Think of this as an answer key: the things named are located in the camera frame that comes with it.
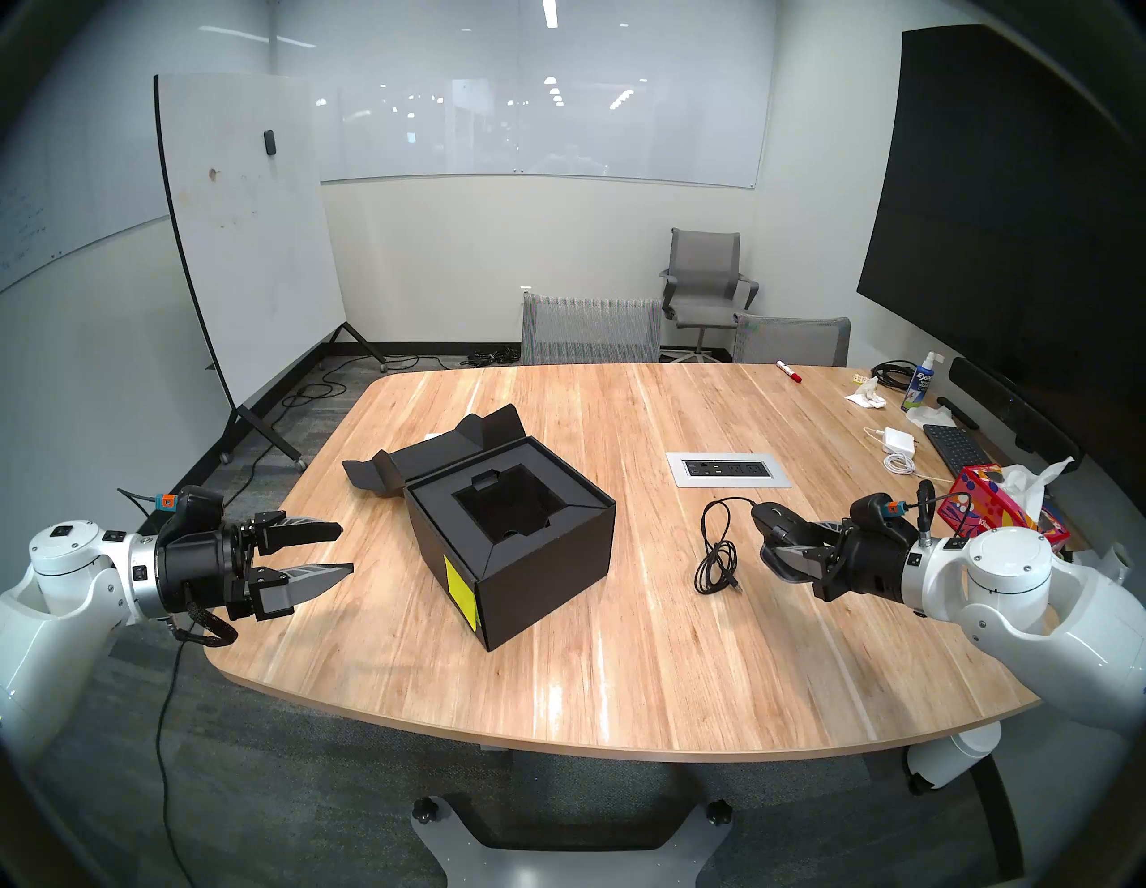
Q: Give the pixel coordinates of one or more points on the grey swivel office chair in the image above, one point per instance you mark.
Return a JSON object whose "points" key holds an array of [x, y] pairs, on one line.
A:
{"points": [[705, 260]]}

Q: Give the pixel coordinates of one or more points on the colourful tissue box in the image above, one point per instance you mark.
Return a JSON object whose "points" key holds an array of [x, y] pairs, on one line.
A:
{"points": [[1003, 510]]}

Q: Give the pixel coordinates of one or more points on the large black wall screen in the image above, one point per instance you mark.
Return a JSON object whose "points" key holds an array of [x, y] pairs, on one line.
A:
{"points": [[1003, 224]]}

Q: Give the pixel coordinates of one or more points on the white wheeled cylinder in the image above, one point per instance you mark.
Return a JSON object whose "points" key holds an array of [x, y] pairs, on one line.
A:
{"points": [[949, 761]]}

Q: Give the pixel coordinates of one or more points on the whiteboard cleaner spray bottle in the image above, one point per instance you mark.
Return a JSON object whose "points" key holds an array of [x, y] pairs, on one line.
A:
{"points": [[918, 389]]}

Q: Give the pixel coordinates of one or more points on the rolling whiteboard on stand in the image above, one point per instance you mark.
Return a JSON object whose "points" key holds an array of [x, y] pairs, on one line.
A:
{"points": [[251, 251]]}

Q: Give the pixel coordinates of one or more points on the small yellow sticky note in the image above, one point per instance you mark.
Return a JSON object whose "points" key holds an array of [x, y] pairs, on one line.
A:
{"points": [[461, 591]]}

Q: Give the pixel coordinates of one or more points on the silver table outlet plate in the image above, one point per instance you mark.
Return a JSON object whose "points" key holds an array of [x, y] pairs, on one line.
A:
{"points": [[727, 468]]}

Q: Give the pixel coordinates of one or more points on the black video sound bar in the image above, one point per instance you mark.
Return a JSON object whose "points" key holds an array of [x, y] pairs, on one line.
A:
{"points": [[1012, 412]]}

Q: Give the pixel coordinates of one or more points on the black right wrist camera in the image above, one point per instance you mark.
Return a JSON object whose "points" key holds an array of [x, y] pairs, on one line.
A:
{"points": [[873, 513]]}

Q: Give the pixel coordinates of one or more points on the glass wall board with writing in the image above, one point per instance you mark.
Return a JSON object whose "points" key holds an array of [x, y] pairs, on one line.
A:
{"points": [[72, 179]]}

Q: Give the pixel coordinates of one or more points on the ceiling light strip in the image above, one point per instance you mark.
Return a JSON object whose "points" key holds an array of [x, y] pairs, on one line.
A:
{"points": [[550, 13]]}

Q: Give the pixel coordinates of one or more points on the wide grey mesh chair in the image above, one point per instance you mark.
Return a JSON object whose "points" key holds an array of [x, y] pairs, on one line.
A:
{"points": [[591, 331]]}

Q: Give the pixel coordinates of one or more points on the black cardboard box with lid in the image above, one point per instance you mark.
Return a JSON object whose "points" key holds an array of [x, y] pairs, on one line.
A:
{"points": [[546, 573]]}

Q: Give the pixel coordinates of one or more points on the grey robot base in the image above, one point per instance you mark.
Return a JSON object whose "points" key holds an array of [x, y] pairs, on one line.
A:
{"points": [[466, 850]]}

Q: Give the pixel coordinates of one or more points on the grey fabric chair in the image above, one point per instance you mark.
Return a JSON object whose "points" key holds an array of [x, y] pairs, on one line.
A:
{"points": [[792, 342]]}

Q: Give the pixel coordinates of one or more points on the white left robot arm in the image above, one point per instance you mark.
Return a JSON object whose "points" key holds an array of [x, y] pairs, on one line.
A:
{"points": [[63, 609]]}

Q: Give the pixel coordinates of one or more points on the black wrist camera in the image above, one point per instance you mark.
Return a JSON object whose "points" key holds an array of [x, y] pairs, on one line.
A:
{"points": [[873, 513], [197, 510]]}

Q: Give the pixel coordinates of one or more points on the white plastic item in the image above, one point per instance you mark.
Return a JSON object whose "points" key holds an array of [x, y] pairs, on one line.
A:
{"points": [[1110, 564]]}

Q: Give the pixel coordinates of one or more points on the white tissue in box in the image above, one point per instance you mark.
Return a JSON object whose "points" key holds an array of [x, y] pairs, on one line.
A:
{"points": [[1025, 488]]}

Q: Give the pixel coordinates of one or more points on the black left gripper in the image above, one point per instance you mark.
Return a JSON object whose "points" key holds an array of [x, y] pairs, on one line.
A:
{"points": [[201, 573]]}

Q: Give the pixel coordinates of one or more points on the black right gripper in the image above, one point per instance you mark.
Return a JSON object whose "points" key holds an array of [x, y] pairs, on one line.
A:
{"points": [[868, 564]]}

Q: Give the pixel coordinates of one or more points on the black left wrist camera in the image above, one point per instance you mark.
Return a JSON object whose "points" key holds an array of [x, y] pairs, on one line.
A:
{"points": [[197, 510]]}

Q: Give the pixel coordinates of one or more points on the black keyboard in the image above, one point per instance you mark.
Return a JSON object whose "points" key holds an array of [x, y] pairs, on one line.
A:
{"points": [[958, 448]]}

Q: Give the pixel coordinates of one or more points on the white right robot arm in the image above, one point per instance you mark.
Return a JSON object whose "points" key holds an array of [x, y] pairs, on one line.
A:
{"points": [[1012, 573]]}

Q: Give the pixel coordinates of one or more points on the red whiteboard marker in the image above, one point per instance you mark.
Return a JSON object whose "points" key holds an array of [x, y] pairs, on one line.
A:
{"points": [[789, 371]]}

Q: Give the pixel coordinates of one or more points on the crumpled white tissue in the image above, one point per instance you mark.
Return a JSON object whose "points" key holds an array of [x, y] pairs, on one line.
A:
{"points": [[931, 417], [867, 397]]}

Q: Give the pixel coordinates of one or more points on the large glass wall board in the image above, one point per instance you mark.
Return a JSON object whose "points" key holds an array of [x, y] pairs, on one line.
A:
{"points": [[537, 134]]}

